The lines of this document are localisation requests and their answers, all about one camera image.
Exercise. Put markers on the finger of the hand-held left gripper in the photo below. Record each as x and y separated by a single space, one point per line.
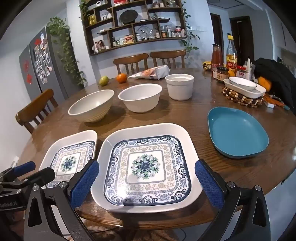
24 167
42 176

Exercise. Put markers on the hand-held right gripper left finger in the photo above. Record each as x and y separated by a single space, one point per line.
84 183

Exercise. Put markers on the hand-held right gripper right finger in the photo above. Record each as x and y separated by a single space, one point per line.
209 183

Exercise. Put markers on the small patterned square plate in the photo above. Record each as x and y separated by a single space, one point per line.
67 153

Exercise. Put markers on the teal oval plate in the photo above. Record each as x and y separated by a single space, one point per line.
235 132

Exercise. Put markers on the large patterned square plate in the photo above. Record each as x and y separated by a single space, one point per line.
148 166

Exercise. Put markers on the speckled beige ribbed bowl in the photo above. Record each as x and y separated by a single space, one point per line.
92 104

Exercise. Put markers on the white cylindrical bowl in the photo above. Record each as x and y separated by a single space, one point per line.
179 90

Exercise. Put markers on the white round bowl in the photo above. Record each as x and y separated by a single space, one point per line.
141 102

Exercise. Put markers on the wooden chair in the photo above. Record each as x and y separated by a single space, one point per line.
130 59
167 54
34 105

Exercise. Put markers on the wooden bead trivet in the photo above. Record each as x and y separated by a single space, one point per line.
240 100

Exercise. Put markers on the red paper cutout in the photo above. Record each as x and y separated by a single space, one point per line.
29 78
26 66

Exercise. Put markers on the white rectangular dish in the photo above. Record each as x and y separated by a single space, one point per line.
256 92

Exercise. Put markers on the grey refrigerator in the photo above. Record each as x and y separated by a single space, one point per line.
57 69

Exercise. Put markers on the green pear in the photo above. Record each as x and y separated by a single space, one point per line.
103 81

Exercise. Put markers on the orange sticks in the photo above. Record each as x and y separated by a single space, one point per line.
275 102

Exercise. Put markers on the white bowl dark rim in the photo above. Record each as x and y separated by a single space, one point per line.
242 83

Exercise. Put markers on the cluster of fridge magnets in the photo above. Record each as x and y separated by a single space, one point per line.
42 60

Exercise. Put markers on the orange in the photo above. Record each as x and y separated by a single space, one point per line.
121 78

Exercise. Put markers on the red label jar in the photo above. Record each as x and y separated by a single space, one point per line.
241 72

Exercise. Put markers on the yellow snack packet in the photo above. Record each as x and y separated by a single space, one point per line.
207 65

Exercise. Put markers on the slim white bottle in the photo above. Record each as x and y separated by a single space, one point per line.
248 67

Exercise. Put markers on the white snack bag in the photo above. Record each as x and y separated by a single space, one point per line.
150 73

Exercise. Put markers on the black bag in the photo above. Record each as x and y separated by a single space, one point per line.
275 71

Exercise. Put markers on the yellow capped oil bottle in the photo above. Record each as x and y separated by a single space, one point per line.
232 55

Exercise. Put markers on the trailing green vine plant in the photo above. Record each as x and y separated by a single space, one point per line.
60 34

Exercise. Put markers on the hanging green plant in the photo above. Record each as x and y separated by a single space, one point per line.
190 39

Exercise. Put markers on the round metal rack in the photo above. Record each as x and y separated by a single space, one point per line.
144 32

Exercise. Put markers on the small leafy shelf plant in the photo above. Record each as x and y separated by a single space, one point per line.
84 9

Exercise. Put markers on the dark round platter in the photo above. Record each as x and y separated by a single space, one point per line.
128 16

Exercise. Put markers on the dark wooden wall shelf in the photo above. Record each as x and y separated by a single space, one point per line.
115 29

